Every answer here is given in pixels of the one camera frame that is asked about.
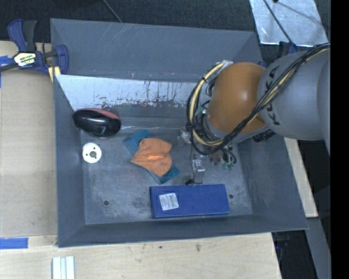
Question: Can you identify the orange cloth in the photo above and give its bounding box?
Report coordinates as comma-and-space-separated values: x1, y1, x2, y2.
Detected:
130, 138, 173, 178

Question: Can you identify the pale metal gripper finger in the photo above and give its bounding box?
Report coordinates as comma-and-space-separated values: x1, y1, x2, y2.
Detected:
179, 129, 192, 146
192, 159, 206, 185

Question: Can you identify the blue flat box white label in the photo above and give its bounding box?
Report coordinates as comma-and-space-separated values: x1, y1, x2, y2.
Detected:
149, 183, 231, 219

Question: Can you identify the black and red oval object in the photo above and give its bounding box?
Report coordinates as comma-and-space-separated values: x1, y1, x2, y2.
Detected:
72, 108, 122, 138

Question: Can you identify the white ring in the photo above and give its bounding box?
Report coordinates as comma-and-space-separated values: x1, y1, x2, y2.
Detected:
81, 142, 102, 164

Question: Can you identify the grey metal bin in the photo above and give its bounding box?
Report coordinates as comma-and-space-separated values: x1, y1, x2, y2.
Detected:
49, 18, 309, 248

